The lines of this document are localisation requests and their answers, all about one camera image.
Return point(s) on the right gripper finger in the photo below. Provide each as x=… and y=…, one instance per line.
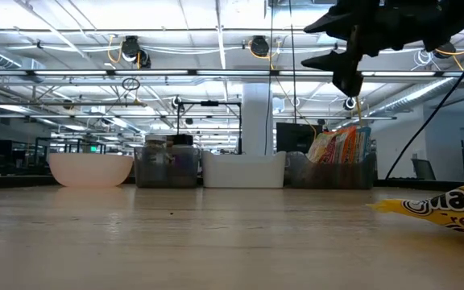
x=328, y=61
x=332, y=22

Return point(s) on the lime chili shrimp ramen packet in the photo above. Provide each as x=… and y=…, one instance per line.
x=322, y=147

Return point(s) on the clear spice jar white label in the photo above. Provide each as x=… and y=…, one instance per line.
x=155, y=141

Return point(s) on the black monitor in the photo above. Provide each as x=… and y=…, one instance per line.
x=296, y=139

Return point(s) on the white pillar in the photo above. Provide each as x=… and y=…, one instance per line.
x=256, y=121

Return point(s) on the grey plastic bin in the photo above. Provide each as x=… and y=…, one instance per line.
x=328, y=175
x=167, y=177

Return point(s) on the white plastic bin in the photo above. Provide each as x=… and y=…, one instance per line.
x=244, y=171

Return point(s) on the black office chair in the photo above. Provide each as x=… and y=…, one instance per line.
x=423, y=167

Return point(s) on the yellow ramen packet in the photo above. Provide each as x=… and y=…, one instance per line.
x=449, y=209

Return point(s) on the long grey overhead beam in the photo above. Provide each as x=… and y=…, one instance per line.
x=95, y=73

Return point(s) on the pink bowl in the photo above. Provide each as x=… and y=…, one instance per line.
x=91, y=171

